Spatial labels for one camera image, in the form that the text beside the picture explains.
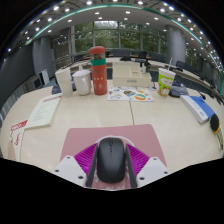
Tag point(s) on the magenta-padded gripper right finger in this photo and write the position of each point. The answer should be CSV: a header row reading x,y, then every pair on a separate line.
x,y
138,159

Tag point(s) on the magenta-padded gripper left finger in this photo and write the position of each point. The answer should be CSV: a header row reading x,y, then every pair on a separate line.
x,y
85,159

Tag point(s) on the black computer mouse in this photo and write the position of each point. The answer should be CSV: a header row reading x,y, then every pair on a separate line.
x,y
111,160

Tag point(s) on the pink printed mouse pad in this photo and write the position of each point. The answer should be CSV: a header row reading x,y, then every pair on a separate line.
x,y
80,136

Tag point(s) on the white printed booklet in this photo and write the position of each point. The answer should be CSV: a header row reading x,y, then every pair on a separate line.
x,y
43,111

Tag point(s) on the colourful sticker sheet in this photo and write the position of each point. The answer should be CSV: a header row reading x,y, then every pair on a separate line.
x,y
130,94

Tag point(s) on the red white magazine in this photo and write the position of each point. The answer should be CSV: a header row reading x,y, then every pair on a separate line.
x,y
16,138

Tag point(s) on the black swivel office chair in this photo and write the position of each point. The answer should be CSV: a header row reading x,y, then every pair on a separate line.
x,y
56,89

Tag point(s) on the white lidded mug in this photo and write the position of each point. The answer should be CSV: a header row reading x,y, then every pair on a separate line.
x,y
82,83

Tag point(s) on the white paper cup stack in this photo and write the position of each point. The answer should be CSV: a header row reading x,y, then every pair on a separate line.
x,y
64,83

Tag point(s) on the cream desk organizer tray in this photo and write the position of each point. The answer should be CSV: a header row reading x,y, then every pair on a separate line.
x,y
131,80

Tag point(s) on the dark grey pouch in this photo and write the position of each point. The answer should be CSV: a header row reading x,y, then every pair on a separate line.
x,y
179,90

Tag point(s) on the green white paper cup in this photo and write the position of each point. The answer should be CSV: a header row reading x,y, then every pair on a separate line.
x,y
165,83

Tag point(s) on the red green-banded drink bottle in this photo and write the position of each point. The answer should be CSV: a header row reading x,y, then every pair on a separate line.
x,y
99,76

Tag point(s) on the black yellow microphone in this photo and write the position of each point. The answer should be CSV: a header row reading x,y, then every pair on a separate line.
x,y
215,122

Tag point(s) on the white standing appliance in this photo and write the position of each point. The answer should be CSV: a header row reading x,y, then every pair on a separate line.
x,y
45,76

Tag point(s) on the long curved conference desk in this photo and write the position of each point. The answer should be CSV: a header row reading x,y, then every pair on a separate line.
x,y
156,65

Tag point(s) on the dark office chairs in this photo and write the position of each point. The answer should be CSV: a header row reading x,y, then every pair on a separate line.
x,y
142,55

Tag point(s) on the round ceiling lights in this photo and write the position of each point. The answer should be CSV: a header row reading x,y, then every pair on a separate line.
x,y
96,13

